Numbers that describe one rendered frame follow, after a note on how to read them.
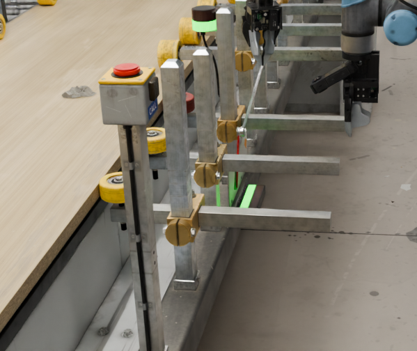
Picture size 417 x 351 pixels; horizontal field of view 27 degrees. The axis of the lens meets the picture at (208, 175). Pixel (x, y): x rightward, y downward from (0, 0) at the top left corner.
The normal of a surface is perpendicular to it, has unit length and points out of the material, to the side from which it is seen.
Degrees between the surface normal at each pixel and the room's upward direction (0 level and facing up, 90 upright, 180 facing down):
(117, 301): 0
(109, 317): 0
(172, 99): 90
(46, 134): 0
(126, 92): 90
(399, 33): 90
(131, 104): 90
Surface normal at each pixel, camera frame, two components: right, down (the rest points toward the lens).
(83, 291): 0.98, 0.04
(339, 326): -0.05, -0.91
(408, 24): -0.22, 0.40
